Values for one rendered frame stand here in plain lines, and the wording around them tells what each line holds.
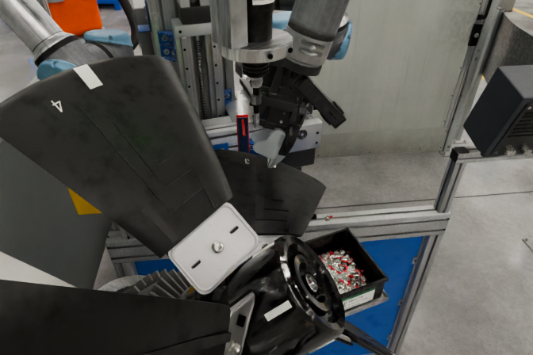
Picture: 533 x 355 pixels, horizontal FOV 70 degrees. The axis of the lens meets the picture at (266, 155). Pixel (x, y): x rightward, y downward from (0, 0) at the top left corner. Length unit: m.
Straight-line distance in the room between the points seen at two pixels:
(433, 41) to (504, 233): 1.17
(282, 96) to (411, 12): 1.89
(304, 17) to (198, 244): 0.34
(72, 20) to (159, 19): 3.05
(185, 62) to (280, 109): 0.65
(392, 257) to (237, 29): 0.99
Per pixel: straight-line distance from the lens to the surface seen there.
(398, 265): 1.27
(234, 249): 0.45
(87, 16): 4.31
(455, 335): 1.99
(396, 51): 2.51
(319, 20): 0.58
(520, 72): 1.02
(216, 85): 1.27
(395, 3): 2.41
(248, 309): 0.40
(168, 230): 0.43
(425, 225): 1.15
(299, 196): 0.65
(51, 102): 0.47
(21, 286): 0.21
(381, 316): 1.48
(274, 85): 0.62
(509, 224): 2.62
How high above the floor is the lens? 1.58
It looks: 35 degrees down
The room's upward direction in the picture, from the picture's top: straight up
